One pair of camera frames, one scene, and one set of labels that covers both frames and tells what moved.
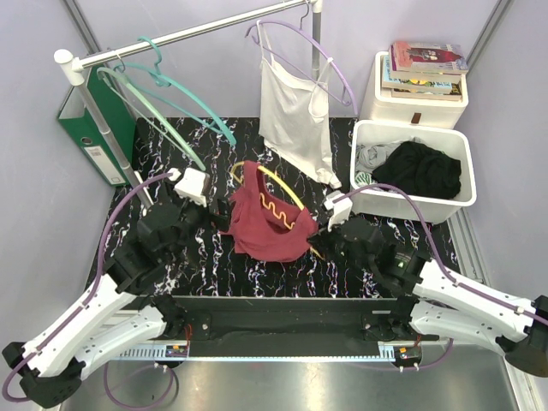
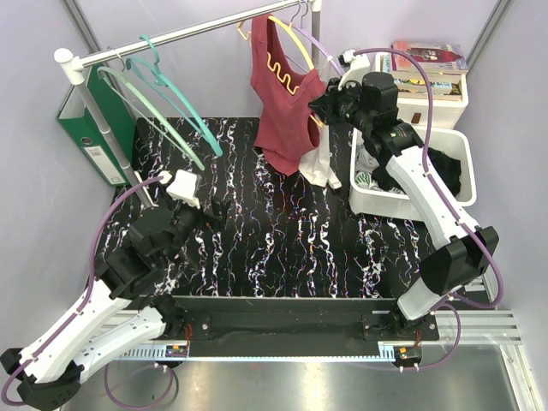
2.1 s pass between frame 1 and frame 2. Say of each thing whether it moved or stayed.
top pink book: stayed
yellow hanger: moved
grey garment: stayed
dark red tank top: moved
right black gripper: moved
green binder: stayed
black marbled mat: stayed
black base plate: stayed
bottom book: stayed
